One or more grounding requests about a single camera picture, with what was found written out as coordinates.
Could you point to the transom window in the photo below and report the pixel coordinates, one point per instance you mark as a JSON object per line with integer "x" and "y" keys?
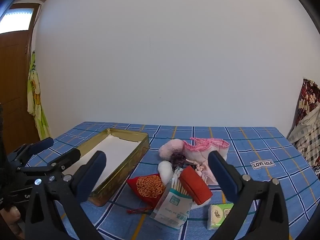
{"x": 17, "y": 17}

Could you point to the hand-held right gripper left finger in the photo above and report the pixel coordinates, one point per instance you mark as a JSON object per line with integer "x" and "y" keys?
{"x": 93, "y": 172}

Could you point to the wooden door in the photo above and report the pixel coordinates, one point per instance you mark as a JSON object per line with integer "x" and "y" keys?
{"x": 12, "y": 80}

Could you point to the white paper liner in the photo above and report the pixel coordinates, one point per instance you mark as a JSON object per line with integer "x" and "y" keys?
{"x": 113, "y": 151}

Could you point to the red block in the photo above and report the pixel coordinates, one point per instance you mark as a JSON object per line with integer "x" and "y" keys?
{"x": 196, "y": 186}

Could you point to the gold tin box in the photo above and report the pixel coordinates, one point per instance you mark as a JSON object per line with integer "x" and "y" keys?
{"x": 120, "y": 171}

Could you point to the person's left hand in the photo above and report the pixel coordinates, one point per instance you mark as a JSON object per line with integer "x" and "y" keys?
{"x": 12, "y": 216}

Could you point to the dark purple scrunchie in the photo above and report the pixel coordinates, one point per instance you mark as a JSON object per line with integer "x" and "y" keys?
{"x": 178, "y": 159}

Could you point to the cotton swab packet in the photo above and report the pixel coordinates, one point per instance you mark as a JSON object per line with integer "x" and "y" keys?
{"x": 172, "y": 201}

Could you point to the green floral cloth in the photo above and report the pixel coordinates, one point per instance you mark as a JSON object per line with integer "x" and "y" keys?
{"x": 35, "y": 100}

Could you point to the red gold embroidered pouch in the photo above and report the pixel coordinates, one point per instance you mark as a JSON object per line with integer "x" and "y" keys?
{"x": 147, "y": 187}

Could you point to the pink fluffy puff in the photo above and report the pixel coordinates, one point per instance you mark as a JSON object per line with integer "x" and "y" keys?
{"x": 171, "y": 148}

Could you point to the plaid cloth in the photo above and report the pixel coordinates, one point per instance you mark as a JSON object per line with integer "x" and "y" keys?
{"x": 307, "y": 135}

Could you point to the white towel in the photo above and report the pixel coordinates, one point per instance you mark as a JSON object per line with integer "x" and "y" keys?
{"x": 165, "y": 171}

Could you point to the white cloth with pink trim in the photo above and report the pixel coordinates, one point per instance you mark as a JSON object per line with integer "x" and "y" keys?
{"x": 200, "y": 150}

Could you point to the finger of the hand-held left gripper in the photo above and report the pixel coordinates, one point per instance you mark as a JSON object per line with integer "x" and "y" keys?
{"x": 41, "y": 144}
{"x": 71, "y": 156}

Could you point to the plaid hanging clothes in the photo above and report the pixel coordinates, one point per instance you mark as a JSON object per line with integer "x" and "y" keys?
{"x": 307, "y": 95}

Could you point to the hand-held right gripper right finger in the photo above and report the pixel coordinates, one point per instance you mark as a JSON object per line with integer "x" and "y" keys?
{"x": 223, "y": 177}

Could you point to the blue checked bedsheet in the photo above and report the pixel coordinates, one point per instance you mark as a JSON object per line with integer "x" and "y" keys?
{"x": 262, "y": 182}

